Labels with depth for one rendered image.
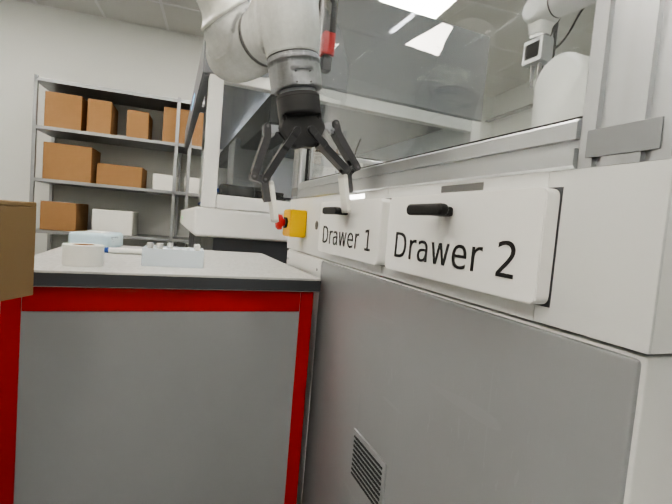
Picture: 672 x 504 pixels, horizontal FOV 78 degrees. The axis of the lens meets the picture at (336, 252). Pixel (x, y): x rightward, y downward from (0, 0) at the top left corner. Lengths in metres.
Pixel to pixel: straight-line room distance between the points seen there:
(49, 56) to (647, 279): 5.31
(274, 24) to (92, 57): 4.62
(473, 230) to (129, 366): 0.68
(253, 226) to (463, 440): 1.19
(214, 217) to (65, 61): 3.98
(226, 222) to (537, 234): 1.26
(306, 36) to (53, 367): 0.72
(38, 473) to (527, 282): 0.88
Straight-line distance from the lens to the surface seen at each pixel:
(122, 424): 0.95
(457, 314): 0.54
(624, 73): 0.43
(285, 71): 0.74
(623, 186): 0.41
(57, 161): 4.72
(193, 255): 0.95
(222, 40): 0.87
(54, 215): 4.71
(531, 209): 0.44
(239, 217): 1.56
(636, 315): 0.39
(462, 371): 0.54
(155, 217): 4.96
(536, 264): 0.43
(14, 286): 0.61
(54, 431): 0.96
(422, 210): 0.51
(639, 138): 0.41
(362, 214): 0.74
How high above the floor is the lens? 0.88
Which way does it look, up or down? 3 degrees down
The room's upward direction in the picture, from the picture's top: 5 degrees clockwise
